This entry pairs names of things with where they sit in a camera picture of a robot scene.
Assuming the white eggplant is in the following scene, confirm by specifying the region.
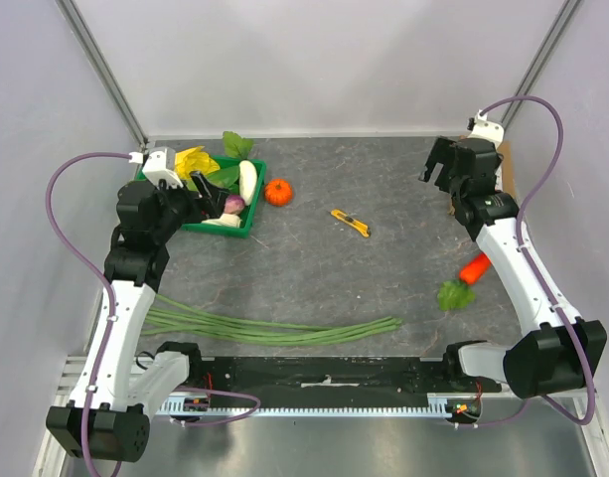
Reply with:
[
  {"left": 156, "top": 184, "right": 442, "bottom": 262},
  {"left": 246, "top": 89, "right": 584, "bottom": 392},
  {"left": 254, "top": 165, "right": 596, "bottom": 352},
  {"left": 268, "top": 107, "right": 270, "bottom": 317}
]
[{"left": 238, "top": 160, "right": 258, "bottom": 206}]

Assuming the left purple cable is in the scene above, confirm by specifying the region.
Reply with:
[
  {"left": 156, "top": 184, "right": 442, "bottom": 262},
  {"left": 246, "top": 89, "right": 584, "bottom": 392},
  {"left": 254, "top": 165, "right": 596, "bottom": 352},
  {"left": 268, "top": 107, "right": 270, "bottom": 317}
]
[{"left": 45, "top": 151, "right": 261, "bottom": 477}]

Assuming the green long beans bunch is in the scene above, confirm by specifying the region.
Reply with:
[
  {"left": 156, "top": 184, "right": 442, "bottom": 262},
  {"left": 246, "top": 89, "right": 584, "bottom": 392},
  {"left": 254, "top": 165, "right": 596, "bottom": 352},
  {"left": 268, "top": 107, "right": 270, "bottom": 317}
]
[{"left": 141, "top": 294, "right": 401, "bottom": 347}]

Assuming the orange toy pumpkin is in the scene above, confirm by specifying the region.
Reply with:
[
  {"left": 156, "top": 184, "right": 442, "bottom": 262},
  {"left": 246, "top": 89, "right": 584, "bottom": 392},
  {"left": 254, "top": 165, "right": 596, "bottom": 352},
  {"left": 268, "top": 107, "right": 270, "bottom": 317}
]
[{"left": 263, "top": 179, "right": 294, "bottom": 207}]

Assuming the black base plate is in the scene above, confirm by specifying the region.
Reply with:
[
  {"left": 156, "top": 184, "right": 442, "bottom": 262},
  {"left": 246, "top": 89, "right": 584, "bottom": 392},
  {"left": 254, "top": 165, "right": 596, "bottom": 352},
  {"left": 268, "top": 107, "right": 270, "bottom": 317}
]
[{"left": 149, "top": 355, "right": 504, "bottom": 398}]

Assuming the white slotted cable duct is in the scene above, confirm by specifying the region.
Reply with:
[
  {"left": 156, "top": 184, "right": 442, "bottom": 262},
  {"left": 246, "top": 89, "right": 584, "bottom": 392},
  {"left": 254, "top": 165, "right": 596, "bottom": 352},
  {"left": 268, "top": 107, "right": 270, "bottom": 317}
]
[{"left": 156, "top": 394, "right": 480, "bottom": 419}]

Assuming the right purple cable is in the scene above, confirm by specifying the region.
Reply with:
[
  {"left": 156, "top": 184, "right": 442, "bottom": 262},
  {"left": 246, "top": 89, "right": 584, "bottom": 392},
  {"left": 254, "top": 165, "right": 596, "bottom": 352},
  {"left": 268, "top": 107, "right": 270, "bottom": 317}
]
[{"left": 445, "top": 94, "right": 597, "bottom": 429}]

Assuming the purple cable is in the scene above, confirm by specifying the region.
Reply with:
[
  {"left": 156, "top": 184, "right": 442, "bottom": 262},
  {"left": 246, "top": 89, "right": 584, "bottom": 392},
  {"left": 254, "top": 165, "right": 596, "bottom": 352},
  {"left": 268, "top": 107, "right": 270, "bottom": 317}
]
[
  {"left": 445, "top": 94, "right": 597, "bottom": 429},
  {"left": 45, "top": 151, "right": 261, "bottom": 477}
]

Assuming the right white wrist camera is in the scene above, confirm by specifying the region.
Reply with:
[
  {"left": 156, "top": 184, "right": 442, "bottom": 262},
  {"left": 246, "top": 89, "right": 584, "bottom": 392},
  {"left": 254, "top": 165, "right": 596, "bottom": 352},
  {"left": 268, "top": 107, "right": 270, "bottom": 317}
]
[{"left": 461, "top": 110, "right": 505, "bottom": 148}]

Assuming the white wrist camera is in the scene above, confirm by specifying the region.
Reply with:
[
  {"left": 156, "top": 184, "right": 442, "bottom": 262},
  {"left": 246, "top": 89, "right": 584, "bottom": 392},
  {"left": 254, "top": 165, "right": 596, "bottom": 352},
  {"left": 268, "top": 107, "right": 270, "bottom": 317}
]
[
  {"left": 461, "top": 110, "right": 505, "bottom": 148},
  {"left": 141, "top": 147, "right": 184, "bottom": 189}
]

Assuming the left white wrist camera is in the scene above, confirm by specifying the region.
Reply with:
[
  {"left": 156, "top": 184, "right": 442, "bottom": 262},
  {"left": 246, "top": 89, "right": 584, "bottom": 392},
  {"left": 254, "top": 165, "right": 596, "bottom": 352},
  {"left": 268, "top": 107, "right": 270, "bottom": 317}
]
[{"left": 141, "top": 147, "right": 184, "bottom": 189}]

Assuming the yellow napa cabbage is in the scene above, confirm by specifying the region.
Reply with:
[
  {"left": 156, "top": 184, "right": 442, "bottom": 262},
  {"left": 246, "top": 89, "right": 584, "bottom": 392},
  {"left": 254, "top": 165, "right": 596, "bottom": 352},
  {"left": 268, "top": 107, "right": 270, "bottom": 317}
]
[{"left": 175, "top": 146, "right": 221, "bottom": 181}]

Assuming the yellow utility knife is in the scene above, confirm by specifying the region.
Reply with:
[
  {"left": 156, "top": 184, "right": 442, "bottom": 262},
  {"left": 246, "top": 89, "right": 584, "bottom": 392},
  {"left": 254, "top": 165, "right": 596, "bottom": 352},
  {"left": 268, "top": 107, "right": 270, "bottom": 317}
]
[{"left": 330, "top": 209, "right": 372, "bottom": 238}]

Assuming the green lettuce leaf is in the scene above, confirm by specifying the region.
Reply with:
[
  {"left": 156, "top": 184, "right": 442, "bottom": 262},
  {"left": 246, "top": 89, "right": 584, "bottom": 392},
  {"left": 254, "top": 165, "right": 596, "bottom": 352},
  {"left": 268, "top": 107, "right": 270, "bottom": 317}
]
[{"left": 437, "top": 280, "right": 476, "bottom": 311}]

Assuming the green leafy vegetable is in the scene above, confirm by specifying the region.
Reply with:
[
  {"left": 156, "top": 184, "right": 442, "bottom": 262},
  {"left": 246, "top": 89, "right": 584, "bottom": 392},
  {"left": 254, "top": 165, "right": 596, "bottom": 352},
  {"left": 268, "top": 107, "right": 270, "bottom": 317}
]
[{"left": 186, "top": 165, "right": 240, "bottom": 194}]

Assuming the purple onion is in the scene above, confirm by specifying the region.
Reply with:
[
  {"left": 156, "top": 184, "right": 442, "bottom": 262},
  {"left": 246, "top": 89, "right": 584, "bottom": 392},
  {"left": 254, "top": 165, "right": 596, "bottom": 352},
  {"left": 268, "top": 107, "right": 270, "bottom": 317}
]
[{"left": 224, "top": 194, "right": 246, "bottom": 216}]

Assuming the brown cardboard express box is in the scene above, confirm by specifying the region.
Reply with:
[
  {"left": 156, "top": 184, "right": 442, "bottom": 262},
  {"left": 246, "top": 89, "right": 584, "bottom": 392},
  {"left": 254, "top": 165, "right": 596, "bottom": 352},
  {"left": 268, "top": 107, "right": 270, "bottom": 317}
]
[{"left": 443, "top": 138, "right": 517, "bottom": 225}]

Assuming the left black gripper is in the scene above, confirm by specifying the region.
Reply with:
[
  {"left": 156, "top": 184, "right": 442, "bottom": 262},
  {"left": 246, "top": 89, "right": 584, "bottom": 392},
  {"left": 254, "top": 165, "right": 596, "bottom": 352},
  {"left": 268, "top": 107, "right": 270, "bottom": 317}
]
[{"left": 151, "top": 170, "right": 229, "bottom": 242}]

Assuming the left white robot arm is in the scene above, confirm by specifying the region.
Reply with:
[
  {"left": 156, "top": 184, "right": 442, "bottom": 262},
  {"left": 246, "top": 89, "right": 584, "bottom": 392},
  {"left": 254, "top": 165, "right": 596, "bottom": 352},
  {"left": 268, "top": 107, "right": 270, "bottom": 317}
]
[{"left": 46, "top": 172, "right": 228, "bottom": 466}]

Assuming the green plastic tray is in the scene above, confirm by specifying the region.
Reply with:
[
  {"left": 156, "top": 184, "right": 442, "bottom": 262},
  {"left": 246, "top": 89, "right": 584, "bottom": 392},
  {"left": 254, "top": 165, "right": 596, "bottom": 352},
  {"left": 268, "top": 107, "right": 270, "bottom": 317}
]
[{"left": 129, "top": 146, "right": 266, "bottom": 238}]

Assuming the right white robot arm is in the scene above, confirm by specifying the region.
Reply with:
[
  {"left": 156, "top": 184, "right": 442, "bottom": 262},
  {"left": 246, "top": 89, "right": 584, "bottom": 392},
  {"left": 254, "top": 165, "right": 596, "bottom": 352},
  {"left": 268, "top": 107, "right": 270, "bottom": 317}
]
[{"left": 419, "top": 137, "right": 607, "bottom": 398}]

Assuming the white leek stalk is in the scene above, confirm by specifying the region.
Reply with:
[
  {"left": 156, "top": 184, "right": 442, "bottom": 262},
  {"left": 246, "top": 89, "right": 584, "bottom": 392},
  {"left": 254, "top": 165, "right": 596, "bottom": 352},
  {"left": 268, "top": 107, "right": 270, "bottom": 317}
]
[{"left": 200, "top": 214, "right": 241, "bottom": 229}]

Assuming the green leaf behind tray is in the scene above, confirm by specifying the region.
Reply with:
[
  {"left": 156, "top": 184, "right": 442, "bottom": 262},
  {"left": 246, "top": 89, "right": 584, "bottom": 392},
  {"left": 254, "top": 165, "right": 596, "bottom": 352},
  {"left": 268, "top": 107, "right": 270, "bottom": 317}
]
[{"left": 222, "top": 131, "right": 254, "bottom": 160}]

